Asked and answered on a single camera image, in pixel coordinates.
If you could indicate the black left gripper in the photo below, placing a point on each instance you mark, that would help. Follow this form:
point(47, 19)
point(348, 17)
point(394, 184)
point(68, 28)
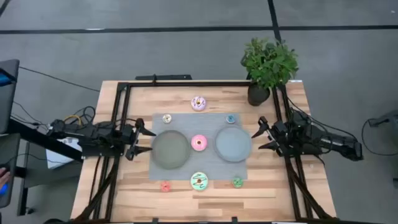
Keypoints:
point(132, 137)

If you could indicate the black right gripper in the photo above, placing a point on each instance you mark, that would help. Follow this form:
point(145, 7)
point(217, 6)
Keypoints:
point(280, 137)

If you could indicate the small blue donut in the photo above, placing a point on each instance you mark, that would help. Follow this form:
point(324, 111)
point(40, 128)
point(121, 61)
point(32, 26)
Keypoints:
point(228, 119)

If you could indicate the small red donut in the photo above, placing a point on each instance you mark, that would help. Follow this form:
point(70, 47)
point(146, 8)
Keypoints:
point(163, 186)

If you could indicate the large pink frosted donut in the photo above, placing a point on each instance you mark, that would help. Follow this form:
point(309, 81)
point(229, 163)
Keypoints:
point(194, 144)

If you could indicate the small green sprinkled donut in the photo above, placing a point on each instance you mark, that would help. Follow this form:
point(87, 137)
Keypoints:
point(235, 182)

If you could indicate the large purple frosted donut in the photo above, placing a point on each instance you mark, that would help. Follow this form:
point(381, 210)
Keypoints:
point(193, 104)

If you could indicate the large mint frosted donut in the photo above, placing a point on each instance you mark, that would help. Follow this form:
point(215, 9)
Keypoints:
point(193, 182)

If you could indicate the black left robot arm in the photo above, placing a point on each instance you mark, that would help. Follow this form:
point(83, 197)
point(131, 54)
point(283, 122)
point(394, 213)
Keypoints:
point(93, 133)

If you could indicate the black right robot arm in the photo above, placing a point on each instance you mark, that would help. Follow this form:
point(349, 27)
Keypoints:
point(326, 140)

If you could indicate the small cream donut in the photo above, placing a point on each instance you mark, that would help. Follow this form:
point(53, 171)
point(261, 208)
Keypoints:
point(164, 118)

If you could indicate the olive green round plate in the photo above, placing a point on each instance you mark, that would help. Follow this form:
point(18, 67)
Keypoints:
point(171, 150)

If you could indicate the grey-blue round plate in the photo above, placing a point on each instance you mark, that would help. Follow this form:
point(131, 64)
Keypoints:
point(233, 143)

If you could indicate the black plant pot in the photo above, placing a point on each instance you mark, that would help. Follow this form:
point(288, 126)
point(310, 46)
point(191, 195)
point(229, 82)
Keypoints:
point(258, 96)

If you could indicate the grey woven placemat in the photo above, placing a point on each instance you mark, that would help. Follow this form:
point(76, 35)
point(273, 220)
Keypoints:
point(202, 161)

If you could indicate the green leafy plant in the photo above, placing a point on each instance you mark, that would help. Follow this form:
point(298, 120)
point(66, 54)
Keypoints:
point(269, 62)

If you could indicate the white paper sheet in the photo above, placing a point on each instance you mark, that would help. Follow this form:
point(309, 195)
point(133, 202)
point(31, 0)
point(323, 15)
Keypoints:
point(59, 158)

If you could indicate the black desk beam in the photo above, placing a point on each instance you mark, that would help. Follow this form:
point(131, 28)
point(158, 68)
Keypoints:
point(37, 138)

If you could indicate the grey stand leg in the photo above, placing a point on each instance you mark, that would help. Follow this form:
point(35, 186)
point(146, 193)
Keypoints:
point(385, 119)

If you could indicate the dark grey screen panel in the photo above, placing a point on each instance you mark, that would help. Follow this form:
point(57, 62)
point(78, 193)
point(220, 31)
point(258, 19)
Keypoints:
point(7, 102)
point(9, 155)

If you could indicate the person's hand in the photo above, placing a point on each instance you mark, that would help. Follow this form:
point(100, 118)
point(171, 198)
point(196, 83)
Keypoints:
point(3, 177)

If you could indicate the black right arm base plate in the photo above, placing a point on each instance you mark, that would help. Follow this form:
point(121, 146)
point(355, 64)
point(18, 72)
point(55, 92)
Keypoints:
point(301, 153)

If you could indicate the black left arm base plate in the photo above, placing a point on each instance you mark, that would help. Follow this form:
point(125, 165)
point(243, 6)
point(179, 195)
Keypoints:
point(99, 152)

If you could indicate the black camera bar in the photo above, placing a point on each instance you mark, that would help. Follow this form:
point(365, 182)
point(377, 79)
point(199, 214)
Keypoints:
point(168, 77)

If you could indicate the black aluminium table frame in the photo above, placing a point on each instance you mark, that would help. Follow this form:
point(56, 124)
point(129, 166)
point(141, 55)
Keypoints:
point(186, 84)

